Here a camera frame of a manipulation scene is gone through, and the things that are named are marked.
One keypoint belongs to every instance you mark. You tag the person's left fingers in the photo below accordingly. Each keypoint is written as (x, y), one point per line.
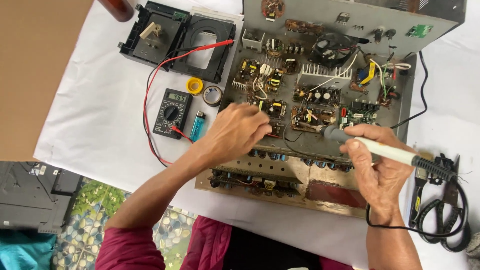
(253, 118)

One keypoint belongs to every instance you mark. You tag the white plastic component box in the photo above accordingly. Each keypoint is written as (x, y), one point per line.
(252, 40)

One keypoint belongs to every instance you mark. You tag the teal cloth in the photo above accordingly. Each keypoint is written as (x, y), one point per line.
(22, 251)

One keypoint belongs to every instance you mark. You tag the black digital multimeter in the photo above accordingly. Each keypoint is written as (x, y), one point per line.
(172, 112)

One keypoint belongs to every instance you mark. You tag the grey metal amplifier chassis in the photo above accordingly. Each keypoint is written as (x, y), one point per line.
(296, 146)

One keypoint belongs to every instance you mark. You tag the person's maroon jacket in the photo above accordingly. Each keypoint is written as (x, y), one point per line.
(210, 247)

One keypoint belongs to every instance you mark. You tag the black cooling fan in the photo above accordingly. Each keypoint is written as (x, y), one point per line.
(332, 48)

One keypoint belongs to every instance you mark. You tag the blue lighter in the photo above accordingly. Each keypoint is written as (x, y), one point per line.
(197, 127)

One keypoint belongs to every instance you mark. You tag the person's right hand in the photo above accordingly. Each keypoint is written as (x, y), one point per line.
(386, 180)

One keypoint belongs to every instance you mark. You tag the board with yellow transformer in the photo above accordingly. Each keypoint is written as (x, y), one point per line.
(275, 108)

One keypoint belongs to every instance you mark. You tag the pebble and flower mat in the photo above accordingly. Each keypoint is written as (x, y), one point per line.
(97, 202)

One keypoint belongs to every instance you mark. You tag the round brown circuit board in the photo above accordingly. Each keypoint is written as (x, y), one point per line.
(273, 7)

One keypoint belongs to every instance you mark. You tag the green circuit board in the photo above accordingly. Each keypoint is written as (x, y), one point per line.
(358, 112)

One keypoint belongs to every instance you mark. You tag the aluminium finned heat sink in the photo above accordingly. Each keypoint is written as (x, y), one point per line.
(318, 75)

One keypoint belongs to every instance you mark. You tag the red multimeter probe lead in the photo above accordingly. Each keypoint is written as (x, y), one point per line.
(221, 44)

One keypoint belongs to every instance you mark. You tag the white table cloth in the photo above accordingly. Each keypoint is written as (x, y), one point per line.
(112, 131)

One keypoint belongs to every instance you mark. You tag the brown power supply board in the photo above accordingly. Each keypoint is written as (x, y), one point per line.
(311, 117)

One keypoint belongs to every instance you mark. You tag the long green panel board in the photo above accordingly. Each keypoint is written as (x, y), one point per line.
(255, 180)

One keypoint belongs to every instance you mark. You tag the black tape roll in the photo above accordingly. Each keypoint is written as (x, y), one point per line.
(212, 96)

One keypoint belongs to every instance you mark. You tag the black disc drive mechanism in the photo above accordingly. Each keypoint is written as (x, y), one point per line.
(157, 41)

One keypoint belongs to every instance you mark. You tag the small green module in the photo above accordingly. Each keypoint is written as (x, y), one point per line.
(419, 30)

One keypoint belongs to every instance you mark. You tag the black electronics panel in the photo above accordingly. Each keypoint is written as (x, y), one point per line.
(30, 198)

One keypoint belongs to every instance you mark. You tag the brown board with capacitors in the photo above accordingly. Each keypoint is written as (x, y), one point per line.
(317, 95)

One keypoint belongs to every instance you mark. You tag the brown bottle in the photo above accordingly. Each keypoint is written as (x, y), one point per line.
(116, 8)

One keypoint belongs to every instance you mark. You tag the row of blue capacitors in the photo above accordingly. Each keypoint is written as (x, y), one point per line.
(315, 163)

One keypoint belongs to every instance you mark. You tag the person's left hand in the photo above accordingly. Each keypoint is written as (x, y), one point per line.
(228, 135)

